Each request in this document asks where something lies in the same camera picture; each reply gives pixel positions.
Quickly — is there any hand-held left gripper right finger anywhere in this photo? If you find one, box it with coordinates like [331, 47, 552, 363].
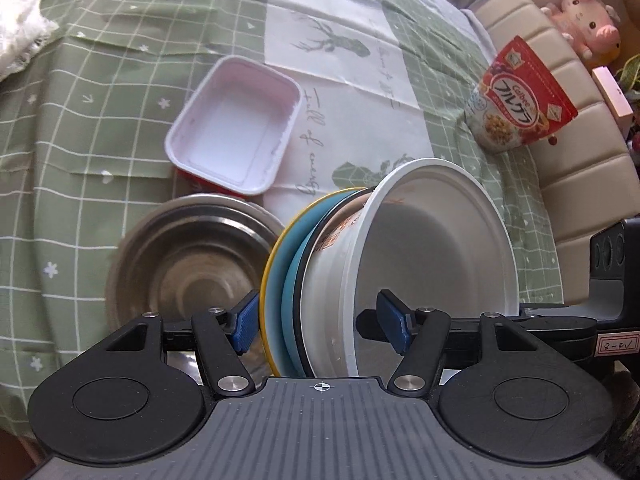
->
[377, 289, 539, 396]

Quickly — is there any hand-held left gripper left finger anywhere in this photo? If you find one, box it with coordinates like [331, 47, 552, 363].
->
[106, 290, 260, 396]

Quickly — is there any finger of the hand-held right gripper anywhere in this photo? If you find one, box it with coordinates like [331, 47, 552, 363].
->
[356, 304, 598, 361]

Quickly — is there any yellow rimmed white plate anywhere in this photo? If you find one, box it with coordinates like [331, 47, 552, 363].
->
[260, 187, 373, 377]

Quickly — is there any blue ceramic bowl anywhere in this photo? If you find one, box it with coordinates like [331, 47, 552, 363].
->
[280, 190, 366, 378]

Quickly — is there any stainless steel bowl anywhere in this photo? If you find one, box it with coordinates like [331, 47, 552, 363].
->
[107, 192, 286, 376]

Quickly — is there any white paper noodle bowl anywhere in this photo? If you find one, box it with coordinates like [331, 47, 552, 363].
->
[300, 159, 518, 378]

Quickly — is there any beige padded bench cushion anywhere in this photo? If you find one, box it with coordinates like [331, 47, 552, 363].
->
[470, 0, 640, 306]

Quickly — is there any pink rectangular box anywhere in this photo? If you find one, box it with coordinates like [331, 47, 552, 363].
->
[592, 66, 636, 131]

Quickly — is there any white rectangular plastic tray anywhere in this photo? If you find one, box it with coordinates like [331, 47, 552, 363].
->
[165, 56, 302, 196]

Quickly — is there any green leafy plant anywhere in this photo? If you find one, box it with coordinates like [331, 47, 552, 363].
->
[616, 54, 640, 95]

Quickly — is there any red cereal bag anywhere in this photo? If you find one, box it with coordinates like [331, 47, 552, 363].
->
[465, 35, 578, 153]

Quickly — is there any green checked tablecloth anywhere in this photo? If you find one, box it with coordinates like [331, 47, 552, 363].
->
[0, 0, 566, 441]

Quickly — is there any pink plush toy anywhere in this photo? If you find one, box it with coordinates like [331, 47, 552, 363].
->
[540, 0, 623, 61]

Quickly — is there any white lace cloth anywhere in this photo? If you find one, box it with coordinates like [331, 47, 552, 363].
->
[0, 0, 61, 81]

